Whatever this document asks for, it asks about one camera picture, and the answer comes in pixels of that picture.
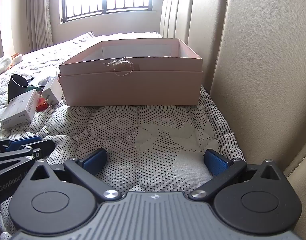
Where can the green packet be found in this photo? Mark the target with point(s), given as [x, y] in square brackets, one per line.
[35, 87]

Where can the beige padded headboard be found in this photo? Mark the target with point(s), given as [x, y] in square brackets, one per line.
[263, 67]

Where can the pink cardboard box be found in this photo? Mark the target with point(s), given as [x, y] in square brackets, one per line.
[132, 87]

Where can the beige curtain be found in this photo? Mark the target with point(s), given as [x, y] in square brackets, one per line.
[30, 15]

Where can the small white carton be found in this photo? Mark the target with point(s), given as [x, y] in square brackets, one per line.
[20, 108]

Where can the white charger plug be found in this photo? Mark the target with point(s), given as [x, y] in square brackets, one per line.
[52, 91]

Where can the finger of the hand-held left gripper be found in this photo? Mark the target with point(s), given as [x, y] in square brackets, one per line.
[44, 147]
[25, 140]

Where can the grey quilted mattress pad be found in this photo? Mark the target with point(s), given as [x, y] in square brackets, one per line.
[148, 135]

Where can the black cone cup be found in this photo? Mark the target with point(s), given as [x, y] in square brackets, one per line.
[16, 86]

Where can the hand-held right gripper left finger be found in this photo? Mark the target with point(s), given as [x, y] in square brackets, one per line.
[94, 162]

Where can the white plush duck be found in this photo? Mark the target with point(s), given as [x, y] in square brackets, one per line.
[3, 63]

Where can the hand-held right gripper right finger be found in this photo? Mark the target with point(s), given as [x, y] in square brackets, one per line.
[215, 163]

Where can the red plastic lighter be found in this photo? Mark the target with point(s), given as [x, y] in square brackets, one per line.
[42, 105]

